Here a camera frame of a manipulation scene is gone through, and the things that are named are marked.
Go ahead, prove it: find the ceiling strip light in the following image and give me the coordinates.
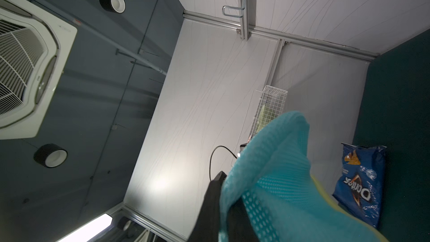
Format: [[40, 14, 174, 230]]
[[58, 214, 113, 242]]

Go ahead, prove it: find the dark green table mat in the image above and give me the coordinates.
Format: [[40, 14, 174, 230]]
[[353, 31, 430, 242]]

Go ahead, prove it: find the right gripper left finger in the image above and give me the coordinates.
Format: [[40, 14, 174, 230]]
[[188, 171, 227, 242]]

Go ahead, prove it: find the left double metal hook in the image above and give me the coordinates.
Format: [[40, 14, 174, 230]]
[[222, 6, 245, 19]]

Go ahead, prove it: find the teal mesh laundry bag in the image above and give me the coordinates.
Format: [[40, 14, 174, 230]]
[[218, 111, 385, 242]]

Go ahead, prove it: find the blue snack bag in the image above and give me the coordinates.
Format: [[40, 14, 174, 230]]
[[333, 143, 386, 228]]

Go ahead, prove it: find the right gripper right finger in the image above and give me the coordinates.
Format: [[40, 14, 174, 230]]
[[227, 198, 259, 242]]

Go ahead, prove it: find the black ceiling spotlight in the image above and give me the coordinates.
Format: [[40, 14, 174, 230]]
[[33, 143, 68, 168], [99, 0, 126, 14]]

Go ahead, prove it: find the white wire wall basket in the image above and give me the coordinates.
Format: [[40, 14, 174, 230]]
[[247, 85, 288, 142]]

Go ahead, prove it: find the upper black ceiling spotlight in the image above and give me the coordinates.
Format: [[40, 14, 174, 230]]
[[99, 0, 126, 14]]

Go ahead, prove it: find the green ceramic bowl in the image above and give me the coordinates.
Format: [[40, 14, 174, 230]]
[[255, 105, 267, 134]]

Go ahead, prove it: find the white ceiling air conditioner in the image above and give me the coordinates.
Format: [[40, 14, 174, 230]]
[[1, 0, 77, 140]]

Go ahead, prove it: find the lower black ceiling spotlight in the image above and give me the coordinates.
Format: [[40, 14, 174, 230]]
[[33, 143, 68, 168]]

